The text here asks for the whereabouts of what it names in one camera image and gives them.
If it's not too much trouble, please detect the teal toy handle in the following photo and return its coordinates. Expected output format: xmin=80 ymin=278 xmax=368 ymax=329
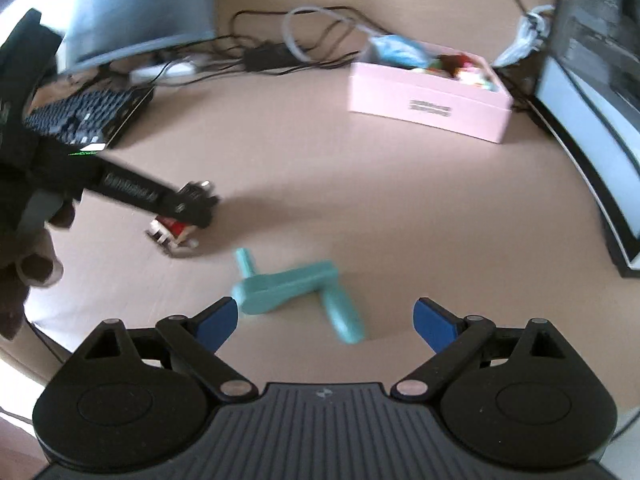
xmin=231 ymin=248 xmax=367 ymax=344

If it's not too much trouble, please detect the small brown red figurine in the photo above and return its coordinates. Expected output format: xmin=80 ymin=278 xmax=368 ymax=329
xmin=145 ymin=216 xmax=198 ymax=257

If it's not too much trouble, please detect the pink storage box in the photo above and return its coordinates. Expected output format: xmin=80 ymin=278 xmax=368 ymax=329
xmin=348 ymin=44 xmax=513 ymax=144

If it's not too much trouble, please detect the pink teal toy figure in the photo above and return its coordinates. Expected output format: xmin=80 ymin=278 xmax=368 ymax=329
xmin=454 ymin=64 xmax=498 ymax=92

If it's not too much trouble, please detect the blue tissue pack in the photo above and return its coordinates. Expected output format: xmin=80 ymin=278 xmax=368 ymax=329
xmin=370 ymin=35 xmax=432 ymax=70

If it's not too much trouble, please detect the dark gloved left hand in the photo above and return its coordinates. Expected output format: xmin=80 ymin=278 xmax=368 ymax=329
xmin=1 ymin=200 xmax=75 ymax=340

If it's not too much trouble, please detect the black keyboard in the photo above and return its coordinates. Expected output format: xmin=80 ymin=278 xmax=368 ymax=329
xmin=24 ymin=87 xmax=154 ymax=152

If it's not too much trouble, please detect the white power strip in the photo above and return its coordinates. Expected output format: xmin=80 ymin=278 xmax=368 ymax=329
xmin=129 ymin=61 xmax=198 ymax=84

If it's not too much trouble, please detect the dark computer monitor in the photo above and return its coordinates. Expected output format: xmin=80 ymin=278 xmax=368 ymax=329
xmin=1 ymin=0 xmax=216 ymax=74

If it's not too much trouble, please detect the black power adapter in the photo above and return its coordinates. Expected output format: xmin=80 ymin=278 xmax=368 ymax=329
xmin=242 ymin=42 xmax=300 ymax=73

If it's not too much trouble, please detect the brown red round toy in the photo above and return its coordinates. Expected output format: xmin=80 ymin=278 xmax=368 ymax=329
xmin=436 ymin=53 xmax=474 ymax=77

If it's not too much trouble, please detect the computer tower case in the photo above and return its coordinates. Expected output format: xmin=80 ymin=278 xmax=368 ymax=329
xmin=532 ymin=0 xmax=639 ymax=278

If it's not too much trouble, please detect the grey coiled cable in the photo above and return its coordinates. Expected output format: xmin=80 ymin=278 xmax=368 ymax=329
xmin=282 ymin=5 xmax=374 ymax=64

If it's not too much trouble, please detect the white bundled cable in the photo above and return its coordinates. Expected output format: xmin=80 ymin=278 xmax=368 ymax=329
xmin=491 ymin=4 xmax=557 ymax=68

